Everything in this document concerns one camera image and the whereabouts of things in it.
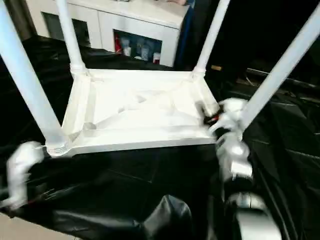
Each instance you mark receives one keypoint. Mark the white cabinet with glass doors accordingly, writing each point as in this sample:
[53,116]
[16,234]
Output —
[140,17]

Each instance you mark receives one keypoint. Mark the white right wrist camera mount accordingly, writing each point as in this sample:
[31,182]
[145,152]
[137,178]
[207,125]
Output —
[232,107]

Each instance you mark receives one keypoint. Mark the white plastic table top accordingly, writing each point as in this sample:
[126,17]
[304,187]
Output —
[125,142]

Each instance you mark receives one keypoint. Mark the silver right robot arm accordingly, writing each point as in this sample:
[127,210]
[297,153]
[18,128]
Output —
[237,155]

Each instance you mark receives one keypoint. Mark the grey curtain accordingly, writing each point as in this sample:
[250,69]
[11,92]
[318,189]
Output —
[25,17]

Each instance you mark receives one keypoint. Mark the black table mat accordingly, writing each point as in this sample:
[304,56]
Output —
[150,187]

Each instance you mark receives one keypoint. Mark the long dark metal rod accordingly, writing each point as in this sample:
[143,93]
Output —
[257,72]

